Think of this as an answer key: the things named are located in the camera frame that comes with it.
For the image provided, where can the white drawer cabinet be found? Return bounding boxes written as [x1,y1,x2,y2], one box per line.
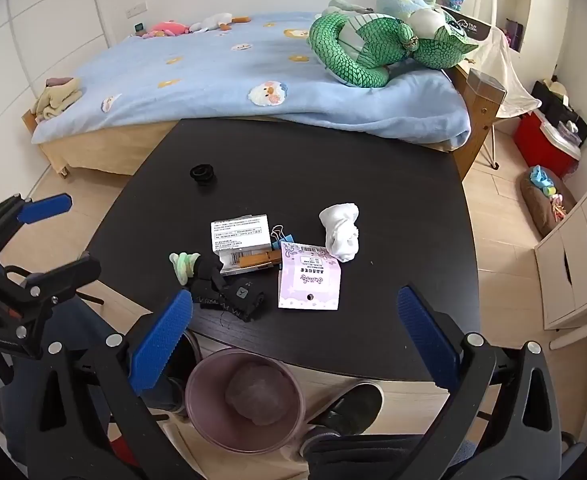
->
[533,160,587,331]

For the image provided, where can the green dragon plush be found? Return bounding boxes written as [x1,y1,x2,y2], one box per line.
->
[308,0,479,88]

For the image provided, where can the black glove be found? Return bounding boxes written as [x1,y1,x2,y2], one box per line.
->
[188,255,266,323]

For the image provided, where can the colourful small toys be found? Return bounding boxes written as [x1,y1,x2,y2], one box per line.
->
[548,187,574,221]

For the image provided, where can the blue binder clip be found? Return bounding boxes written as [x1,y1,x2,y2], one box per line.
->
[270,227,297,251]

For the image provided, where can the red cloth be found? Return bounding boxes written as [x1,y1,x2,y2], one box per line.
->
[106,432,141,468]

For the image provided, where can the dark purple bag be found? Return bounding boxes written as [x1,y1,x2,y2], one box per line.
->
[505,17,524,52]

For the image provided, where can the clear corner protector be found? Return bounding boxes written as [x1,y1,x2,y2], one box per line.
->
[466,69,507,107]

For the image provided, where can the person's left leg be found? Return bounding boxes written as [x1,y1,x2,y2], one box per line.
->
[0,292,144,480]

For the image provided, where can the white barcode card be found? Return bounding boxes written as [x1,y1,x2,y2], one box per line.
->
[222,251,254,277]

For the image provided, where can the pink plush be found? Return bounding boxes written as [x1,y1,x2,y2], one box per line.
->
[142,20,194,40]

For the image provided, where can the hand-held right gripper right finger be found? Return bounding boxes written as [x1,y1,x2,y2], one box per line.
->
[396,285,564,480]

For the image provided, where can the wooden clothespin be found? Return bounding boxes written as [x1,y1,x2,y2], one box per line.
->
[238,251,284,270]

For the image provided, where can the person's right shoe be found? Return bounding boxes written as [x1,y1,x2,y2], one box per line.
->
[298,382,385,461]

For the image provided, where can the white pole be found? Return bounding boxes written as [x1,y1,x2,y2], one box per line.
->
[548,322,587,352]

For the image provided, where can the white folding chair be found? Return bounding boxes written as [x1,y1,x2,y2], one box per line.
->
[466,25,544,171]

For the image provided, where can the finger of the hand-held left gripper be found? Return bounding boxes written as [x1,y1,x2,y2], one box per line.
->
[0,192,72,281]
[0,254,103,341]

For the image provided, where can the black paper bag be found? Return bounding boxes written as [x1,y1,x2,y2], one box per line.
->
[441,5,497,43]

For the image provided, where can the light blue blanket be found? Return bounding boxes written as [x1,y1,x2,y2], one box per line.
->
[30,11,473,152]

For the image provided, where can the white labelled packet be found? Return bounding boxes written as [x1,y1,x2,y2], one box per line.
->
[210,215,271,257]

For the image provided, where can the white wardrobe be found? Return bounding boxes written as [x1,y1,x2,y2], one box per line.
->
[0,0,111,211]

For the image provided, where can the white tissue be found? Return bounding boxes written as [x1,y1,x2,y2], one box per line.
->
[318,202,360,263]

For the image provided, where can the light blue plush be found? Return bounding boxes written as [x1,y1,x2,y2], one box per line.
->
[376,0,447,23]

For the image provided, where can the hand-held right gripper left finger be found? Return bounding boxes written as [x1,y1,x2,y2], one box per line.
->
[26,289,209,480]

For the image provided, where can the pink paper card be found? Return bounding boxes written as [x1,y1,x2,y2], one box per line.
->
[277,241,343,311]

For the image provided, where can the brown cushion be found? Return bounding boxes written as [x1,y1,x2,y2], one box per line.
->
[520,167,578,238]

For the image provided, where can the white duck plush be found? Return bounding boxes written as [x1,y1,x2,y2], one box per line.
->
[189,12,251,33]

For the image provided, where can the red cooler box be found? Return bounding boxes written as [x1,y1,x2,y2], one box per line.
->
[512,109,581,180]

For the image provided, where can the blue toy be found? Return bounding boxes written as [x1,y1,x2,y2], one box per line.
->
[529,165,557,193]

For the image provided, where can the pink trash bin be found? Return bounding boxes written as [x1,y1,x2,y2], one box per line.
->
[184,347,305,456]

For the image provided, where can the folded beige clothes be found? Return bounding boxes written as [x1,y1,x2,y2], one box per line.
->
[33,76,84,122]

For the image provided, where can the wooden bed frame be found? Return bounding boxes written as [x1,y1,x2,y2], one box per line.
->
[22,67,507,181]

